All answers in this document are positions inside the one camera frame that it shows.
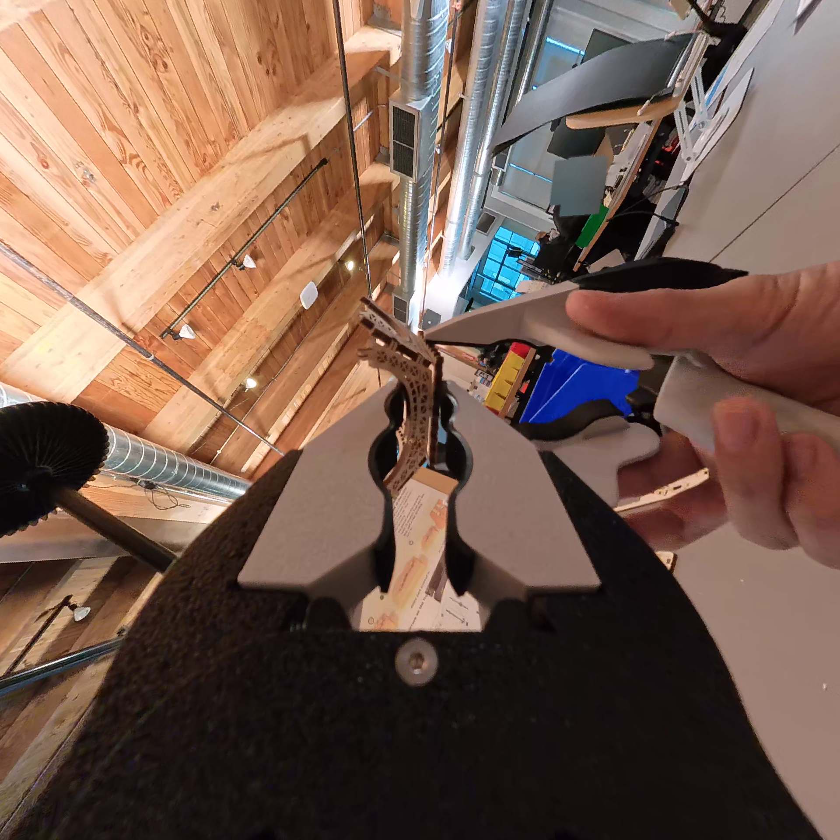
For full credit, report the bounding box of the black track light rail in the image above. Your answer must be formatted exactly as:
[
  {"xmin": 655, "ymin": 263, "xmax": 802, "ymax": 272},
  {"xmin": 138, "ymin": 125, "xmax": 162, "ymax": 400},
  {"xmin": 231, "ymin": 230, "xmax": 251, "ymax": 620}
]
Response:
[{"xmin": 160, "ymin": 157, "xmax": 330, "ymax": 343}]

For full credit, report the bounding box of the wooden lattice tower piece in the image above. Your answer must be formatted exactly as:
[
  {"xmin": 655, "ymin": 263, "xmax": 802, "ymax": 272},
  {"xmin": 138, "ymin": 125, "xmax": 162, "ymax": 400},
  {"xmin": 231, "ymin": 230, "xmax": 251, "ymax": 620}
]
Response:
[{"xmin": 357, "ymin": 297, "xmax": 445, "ymax": 494}]

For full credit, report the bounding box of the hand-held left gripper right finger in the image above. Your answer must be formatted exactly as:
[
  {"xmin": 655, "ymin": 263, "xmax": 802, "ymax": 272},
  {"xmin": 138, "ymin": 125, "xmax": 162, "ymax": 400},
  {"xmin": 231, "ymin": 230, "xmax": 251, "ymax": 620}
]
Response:
[{"xmin": 445, "ymin": 382, "xmax": 602, "ymax": 593}]

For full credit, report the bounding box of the white desk stand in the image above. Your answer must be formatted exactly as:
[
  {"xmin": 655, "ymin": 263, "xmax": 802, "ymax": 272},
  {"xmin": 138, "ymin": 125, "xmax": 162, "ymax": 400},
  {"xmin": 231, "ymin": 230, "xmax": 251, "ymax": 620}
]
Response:
[{"xmin": 675, "ymin": 62, "xmax": 754, "ymax": 166}]

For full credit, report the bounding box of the silver air duct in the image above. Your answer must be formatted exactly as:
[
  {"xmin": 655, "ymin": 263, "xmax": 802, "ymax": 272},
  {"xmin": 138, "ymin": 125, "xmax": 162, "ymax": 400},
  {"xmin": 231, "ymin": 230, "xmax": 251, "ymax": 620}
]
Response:
[
  {"xmin": 387, "ymin": 0, "xmax": 534, "ymax": 322},
  {"xmin": 0, "ymin": 382, "xmax": 254, "ymax": 508}
]

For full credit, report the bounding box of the black pleated disc on pole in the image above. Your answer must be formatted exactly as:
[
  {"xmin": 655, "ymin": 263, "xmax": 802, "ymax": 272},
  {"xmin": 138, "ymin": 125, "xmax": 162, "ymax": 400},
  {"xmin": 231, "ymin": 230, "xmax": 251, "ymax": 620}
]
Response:
[{"xmin": 0, "ymin": 402, "xmax": 179, "ymax": 573}]

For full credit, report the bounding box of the dark table with wooden edge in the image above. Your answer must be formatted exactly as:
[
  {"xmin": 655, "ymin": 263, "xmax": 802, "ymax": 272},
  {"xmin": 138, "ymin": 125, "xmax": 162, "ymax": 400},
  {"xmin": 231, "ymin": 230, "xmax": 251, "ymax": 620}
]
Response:
[{"xmin": 491, "ymin": 31, "xmax": 698, "ymax": 153}]

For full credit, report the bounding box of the yellow storage bin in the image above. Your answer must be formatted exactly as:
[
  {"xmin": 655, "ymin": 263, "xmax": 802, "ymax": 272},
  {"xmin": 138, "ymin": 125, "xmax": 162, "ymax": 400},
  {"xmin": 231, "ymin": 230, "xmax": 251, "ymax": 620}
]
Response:
[{"xmin": 488, "ymin": 341, "xmax": 534, "ymax": 418}]

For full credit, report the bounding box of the person's right hand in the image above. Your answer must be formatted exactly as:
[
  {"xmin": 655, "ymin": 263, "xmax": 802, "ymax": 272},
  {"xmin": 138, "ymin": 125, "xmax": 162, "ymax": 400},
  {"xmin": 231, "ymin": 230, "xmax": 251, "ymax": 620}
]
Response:
[{"xmin": 564, "ymin": 261, "xmax": 840, "ymax": 570}]

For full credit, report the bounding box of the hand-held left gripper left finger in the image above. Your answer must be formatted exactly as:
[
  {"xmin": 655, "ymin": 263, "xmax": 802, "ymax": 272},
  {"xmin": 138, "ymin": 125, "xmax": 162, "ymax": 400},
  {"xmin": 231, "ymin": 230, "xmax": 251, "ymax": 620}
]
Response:
[{"xmin": 236, "ymin": 382, "xmax": 396, "ymax": 593}]

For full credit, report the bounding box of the blue plastic bin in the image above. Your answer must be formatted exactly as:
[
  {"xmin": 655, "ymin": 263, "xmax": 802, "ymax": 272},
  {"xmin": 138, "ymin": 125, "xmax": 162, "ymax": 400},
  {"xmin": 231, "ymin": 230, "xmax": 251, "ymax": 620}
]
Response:
[{"xmin": 521, "ymin": 348, "xmax": 642, "ymax": 425}]

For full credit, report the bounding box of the large wooden puzzle sheet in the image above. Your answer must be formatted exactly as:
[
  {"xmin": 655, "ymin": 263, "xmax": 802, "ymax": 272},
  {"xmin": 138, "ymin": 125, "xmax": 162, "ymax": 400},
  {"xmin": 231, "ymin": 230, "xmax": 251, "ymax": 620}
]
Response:
[{"xmin": 613, "ymin": 469, "xmax": 711, "ymax": 569}]

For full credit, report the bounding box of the instruction poster with orange pictures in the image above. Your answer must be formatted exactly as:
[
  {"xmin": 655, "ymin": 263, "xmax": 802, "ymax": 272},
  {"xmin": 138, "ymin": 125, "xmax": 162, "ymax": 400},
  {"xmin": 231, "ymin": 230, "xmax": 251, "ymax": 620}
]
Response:
[{"xmin": 356, "ymin": 468, "xmax": 491, "ymax": 632}]

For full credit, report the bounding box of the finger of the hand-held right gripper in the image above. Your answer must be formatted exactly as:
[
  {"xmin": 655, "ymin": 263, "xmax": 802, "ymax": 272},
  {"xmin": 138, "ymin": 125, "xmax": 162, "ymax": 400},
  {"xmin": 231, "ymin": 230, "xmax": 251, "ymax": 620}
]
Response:
[
  {"xmin": 517, "ymin": 399, "xmax": 662, "ymax": 508},
  {"xmin": 422, "ymin": 257, "xmax": 750, "ymax": 370}
]

